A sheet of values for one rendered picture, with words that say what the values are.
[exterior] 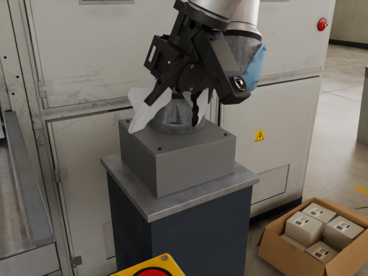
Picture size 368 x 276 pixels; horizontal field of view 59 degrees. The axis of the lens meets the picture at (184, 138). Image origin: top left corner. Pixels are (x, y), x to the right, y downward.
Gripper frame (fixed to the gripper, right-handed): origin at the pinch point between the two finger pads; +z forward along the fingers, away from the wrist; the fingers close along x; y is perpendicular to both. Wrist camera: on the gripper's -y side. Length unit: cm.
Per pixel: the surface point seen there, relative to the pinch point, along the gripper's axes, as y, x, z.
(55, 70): 59, -11, 19
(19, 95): 61, -3, 29
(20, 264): -2.2, 21.7, 19.1
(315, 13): 40, -116, -26
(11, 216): 6.9, 19.7, 19.4
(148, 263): -17.1, 15.5, 4.4
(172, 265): -19.1, 13.8, 3.3
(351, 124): 37, -313, 47
